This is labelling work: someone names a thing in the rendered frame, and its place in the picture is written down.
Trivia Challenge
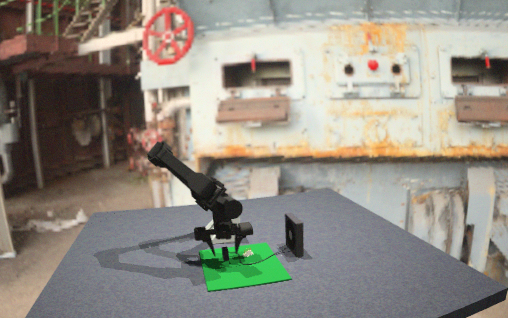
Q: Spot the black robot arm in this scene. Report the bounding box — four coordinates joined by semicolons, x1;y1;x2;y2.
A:
147;141;243;240

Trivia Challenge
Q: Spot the green circuit board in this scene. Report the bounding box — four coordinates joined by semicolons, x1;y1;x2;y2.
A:
199;243;292;292

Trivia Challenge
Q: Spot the black cable with connector plug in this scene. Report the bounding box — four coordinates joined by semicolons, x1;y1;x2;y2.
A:
221;247;291;265

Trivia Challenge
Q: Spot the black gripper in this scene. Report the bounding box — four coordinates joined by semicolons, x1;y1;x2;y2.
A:
194;211;253;257

